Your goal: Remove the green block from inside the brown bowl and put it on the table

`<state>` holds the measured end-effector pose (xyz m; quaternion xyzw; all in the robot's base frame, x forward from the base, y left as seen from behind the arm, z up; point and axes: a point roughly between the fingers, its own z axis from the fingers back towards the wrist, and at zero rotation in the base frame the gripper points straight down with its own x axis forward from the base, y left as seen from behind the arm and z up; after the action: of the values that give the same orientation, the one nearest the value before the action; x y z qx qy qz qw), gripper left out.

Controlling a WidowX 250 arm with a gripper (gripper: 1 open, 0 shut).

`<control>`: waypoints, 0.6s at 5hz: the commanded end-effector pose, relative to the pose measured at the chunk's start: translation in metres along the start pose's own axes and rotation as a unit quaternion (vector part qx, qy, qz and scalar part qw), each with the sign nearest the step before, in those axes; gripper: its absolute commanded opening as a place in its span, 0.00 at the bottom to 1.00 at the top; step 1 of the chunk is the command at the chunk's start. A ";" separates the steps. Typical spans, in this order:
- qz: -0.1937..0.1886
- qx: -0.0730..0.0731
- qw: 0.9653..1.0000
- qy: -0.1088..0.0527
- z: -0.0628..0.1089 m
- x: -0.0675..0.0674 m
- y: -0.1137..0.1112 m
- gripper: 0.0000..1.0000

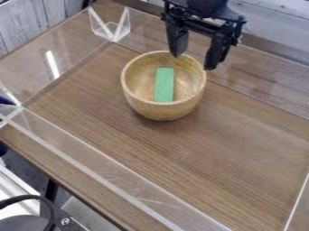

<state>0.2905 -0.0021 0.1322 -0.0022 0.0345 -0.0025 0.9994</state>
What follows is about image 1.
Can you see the clear acrylic tray wall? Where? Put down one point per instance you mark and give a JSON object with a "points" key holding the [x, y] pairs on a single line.
{"points": [[127, 198]]}

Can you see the black table leg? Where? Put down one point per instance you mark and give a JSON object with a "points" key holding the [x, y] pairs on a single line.
{"points": [[51, 190]]}

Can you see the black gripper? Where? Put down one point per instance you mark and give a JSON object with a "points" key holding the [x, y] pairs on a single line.
{"points": [[211, 19]]}

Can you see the brown wooden bowl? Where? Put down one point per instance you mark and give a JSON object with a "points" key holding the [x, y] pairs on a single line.
{"points": [[137, 81]]}

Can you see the clear acrylic corner bracket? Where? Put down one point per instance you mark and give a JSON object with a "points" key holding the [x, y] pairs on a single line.
{"points": [[111, 31]]}

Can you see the green rectangular block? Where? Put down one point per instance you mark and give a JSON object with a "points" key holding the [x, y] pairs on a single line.
{"points": [[163, 85]]}

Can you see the metal base plate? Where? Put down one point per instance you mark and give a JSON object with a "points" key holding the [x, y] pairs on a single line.
{"points": [[79, 218]]}

